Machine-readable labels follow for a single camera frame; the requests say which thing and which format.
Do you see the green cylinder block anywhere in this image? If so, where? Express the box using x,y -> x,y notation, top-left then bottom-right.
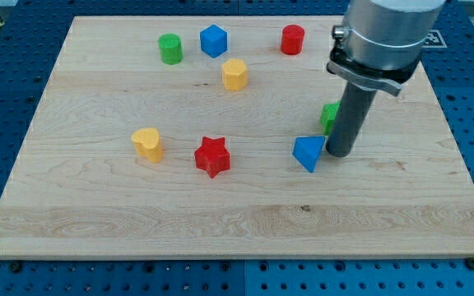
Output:
158,33 -> 183,65

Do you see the yellow hexagon block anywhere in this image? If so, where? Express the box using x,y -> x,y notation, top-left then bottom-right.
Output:
221,58 -> 249,90

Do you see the white fiducial marker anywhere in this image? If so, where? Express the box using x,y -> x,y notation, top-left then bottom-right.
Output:
423,30 -> 447,49

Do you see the green star block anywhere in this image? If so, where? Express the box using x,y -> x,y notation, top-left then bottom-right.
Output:
319,101 -> 341,136

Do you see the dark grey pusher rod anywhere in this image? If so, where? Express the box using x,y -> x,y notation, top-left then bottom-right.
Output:
326,82 -> 377,158

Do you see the blue cube block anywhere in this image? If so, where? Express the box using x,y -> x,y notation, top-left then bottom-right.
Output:
200,25 -> 228,58

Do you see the blue triangle block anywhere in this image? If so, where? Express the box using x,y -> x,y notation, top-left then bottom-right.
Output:
292,136 -> 326,173

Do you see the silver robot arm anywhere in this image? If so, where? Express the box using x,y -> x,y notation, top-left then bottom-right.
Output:
326,0 -> 444,157

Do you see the red star block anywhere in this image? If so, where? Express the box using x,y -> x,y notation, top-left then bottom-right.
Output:
194,136 -> 230,178

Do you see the wooden board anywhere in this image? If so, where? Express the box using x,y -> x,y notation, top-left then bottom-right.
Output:
0,16 -> 474,261

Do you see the grey clamp bracket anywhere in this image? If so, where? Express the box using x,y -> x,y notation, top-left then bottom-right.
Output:
327,44 -> 420,96

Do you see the red cylinder block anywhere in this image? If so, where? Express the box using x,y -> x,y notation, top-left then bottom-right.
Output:
280,24 -> 305,55

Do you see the yellow heart block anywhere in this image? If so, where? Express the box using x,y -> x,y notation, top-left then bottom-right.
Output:
131,127 -> 164,163

